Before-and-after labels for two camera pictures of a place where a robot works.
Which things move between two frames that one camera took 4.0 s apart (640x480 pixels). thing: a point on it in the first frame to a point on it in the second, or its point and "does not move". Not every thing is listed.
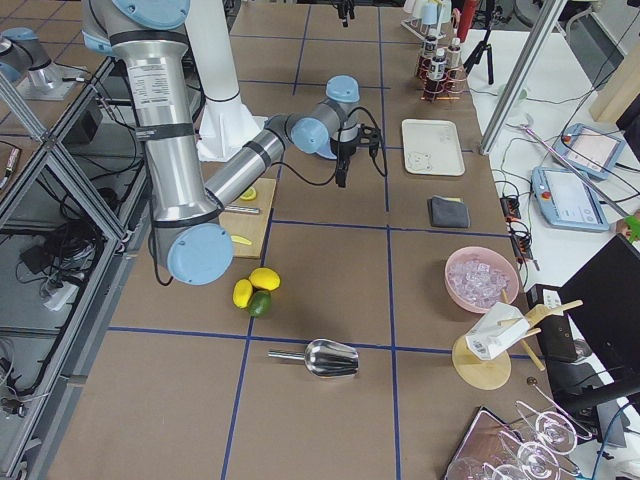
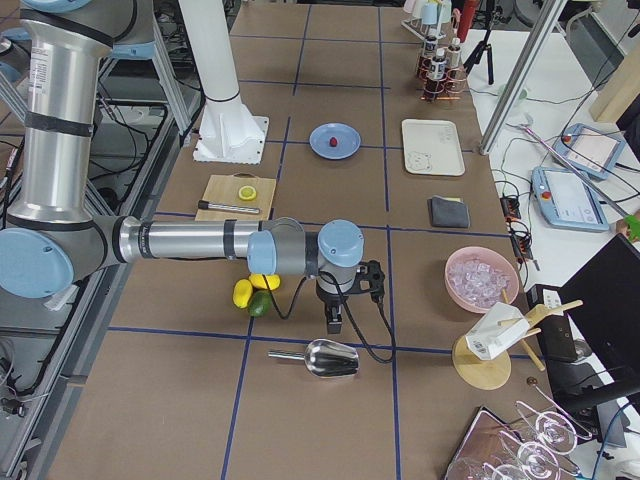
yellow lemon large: (264, 278) does not move
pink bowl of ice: (477, 278) does not move
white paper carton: (496, 329) does not move
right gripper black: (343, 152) to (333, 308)
